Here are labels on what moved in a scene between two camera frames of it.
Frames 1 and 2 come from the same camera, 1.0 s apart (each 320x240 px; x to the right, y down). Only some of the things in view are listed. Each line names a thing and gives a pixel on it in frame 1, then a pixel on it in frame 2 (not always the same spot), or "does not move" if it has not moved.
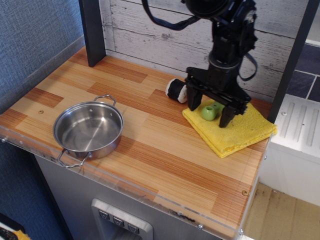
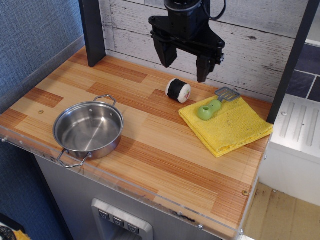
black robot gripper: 218,83 -> 188,26
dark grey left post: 93,31 does not move
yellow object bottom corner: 21,236 does not move
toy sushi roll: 177,88 does not move
